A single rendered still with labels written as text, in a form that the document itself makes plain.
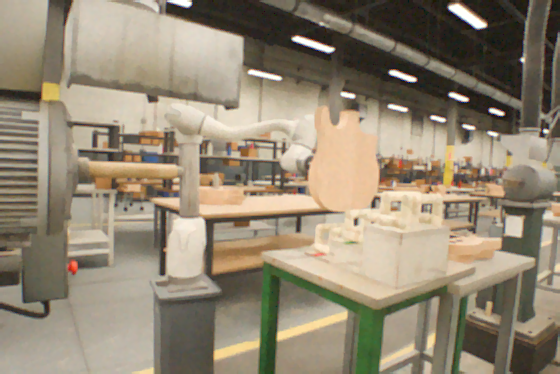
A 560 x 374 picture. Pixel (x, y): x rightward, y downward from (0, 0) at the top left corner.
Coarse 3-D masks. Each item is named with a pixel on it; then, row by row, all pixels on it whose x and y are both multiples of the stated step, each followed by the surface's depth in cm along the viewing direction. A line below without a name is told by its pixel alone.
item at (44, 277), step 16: (32, 240) 77; (48, 240) 79; (64, 240) 81; (32, 256) 77; (48, 256) 79; (64, 256) 81; (32, 272) 77; (48, 272) 79; (64, 272) 81; (32, 288) 77; (48, 288) 79; (64, 288) 82; (0, 304) 73; (48, 304) 83
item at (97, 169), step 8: (96, 168) 66; (104, 168) 67; (112, 168) 68; (120, 168) 69; (128, 168) 70; (136, 168) 71; (144, 168) 72; (152, 168) 73; (160, 168) 74; (168, 168) 75; (176, 168) 76; (96, 176) 67; (104, 176) 68; (112, 176) 69; (120, 176) 70; (128, 176) 71; (136, 176) 72; (144, 176) 72; (152, 176) 73; (160, 176) 75; (168, 176) 76; (176, 176) 77
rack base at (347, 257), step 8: (336, 240) 124; (344, 240) 124; (336, 248) 123; (344, 248) 120; (352, 248) 116; (360, 248) 113; (336, 256) 123; (344, 256) 119; (352, 256) 116; (360, 256) 113; (336, 264) 123; (344, 264) 119; (352, 264) 116; (360, 264) 113; (352, 272) 116; (360, 272) 113
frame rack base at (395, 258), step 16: (368, 224) 112; (416, 224) 117; (368, 240) 111; (384, 240) 105; (400, 240) 100; (416, 240) 105; (432, 240) 110; (448, 240) 115; (368, 256) 110; (384, 256) 105; (400, 256) 101; (416, 256) 105; (432, 256) 110; (368, 272) 110; (384, 272) 105; (400, 272) 101; (416, 272) 106; (432, 272) 111
